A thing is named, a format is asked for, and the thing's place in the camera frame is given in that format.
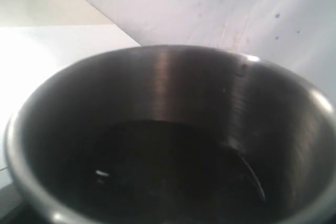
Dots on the stainless steel cup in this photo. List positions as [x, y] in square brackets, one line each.
[175, 134]

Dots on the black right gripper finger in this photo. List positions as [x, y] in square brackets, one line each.
[14, 209]

